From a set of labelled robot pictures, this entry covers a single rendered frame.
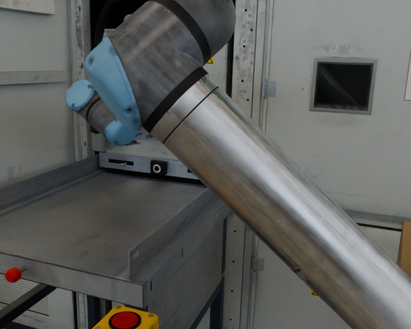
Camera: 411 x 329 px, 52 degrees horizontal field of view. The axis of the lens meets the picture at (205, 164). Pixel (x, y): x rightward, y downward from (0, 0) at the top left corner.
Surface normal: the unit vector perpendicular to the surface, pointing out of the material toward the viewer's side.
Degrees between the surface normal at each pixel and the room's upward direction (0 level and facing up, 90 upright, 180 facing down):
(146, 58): 69
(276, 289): 90
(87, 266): 0
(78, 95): 57
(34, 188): 90
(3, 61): 90
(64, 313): 90
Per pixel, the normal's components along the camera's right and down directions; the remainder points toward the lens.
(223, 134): 0.13, -0.06
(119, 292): -0.34, 0.22
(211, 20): 0.73, 0.05
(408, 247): -0.25, -0.50
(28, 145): 0.90, 0.13
